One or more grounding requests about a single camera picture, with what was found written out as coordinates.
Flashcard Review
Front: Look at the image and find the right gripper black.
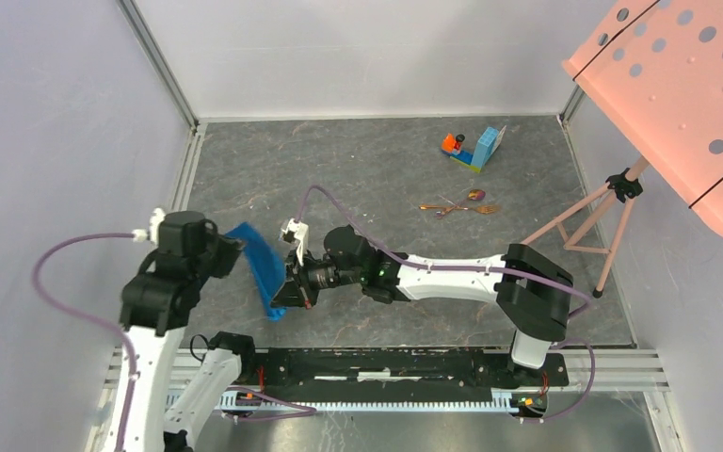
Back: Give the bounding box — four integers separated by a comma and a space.
270, 248, 364, 312

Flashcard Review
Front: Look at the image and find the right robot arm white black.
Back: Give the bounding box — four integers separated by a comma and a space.
270, 219, 573, 384

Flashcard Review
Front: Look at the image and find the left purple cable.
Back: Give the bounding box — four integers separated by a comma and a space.
30, 232, 316, 452

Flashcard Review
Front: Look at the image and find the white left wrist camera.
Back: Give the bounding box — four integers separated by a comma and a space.
132, 207, 167, 246

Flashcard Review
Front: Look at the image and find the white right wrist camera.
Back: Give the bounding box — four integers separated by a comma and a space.
281, 218, 309, 266

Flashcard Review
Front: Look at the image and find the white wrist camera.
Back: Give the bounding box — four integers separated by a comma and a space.
132, 207, 167, 246
281, 218, 309, 266

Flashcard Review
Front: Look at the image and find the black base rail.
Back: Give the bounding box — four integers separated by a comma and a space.
217, 347, 570, 415

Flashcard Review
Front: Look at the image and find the toy brick set colourful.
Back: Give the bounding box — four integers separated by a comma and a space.
440, 126, 507, 173

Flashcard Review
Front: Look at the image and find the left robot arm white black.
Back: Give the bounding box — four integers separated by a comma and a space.
101, 209, 258, 451

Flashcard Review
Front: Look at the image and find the blue cloth napkin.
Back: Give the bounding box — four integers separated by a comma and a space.
223, 222, 286, 322

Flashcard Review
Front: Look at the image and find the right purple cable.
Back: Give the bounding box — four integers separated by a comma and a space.
293, 184, 598, 424

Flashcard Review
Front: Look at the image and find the pink perforated music stand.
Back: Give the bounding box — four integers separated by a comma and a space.
520, 0, 723, 299

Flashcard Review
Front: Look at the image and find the purple cable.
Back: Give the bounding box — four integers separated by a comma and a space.
30, 232, 316, 452
293, 184, 598, 424

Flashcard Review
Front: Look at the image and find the iridescent spoon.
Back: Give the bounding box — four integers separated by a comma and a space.
435, 188, 486, 219

